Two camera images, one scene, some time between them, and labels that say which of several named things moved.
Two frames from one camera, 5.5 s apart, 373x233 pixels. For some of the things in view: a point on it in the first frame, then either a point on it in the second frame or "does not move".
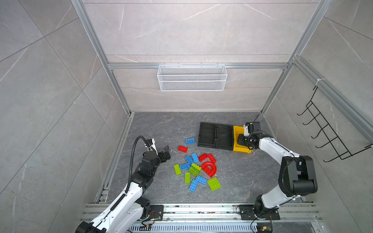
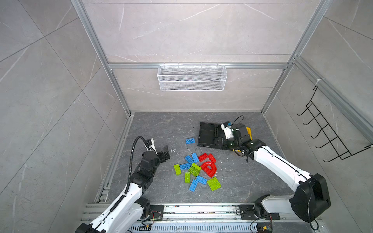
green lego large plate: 214,184 does not move
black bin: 224,137 does not move
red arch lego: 209,168 does not move
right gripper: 240,140 -> 225,144
